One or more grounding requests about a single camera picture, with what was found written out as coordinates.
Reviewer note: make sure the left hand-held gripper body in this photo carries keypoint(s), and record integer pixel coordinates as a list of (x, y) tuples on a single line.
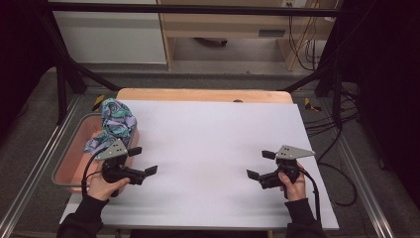
[(115, 170)]

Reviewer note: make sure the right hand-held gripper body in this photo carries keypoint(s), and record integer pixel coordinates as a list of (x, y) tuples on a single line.
[(285, 165)]

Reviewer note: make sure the purple seahorse print swimsuit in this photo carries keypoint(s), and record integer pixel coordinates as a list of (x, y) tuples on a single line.
[(115, 120)]

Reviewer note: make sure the pink basket with grey rim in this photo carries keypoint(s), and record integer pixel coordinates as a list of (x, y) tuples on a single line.
[(76, 162)]

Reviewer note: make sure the person's left hand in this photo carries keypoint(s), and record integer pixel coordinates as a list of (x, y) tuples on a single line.
[(102, 190)]

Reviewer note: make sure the person's right hand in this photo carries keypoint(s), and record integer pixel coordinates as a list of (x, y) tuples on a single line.
[(295, 190)]

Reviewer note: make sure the white foam board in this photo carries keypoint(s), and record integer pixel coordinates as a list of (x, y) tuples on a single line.
[(158, 110)]

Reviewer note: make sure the white cabinet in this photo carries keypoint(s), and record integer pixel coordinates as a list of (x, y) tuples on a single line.
[(112, 36)]

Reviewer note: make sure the black curtain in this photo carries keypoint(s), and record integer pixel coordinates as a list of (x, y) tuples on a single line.
[(389, 82), (20, 49)]

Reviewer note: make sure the light wooden desk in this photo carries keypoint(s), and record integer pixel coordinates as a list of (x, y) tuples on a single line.
[(224, 24)]

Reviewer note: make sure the white power socket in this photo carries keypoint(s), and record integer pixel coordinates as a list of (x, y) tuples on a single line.
[(292, 3)]

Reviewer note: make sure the aluminium floor rail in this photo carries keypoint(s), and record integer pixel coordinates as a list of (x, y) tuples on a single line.
[(367, 195), (49, 145)]

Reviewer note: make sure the black metal frame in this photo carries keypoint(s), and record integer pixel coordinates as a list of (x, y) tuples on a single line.
[(198, 9)]

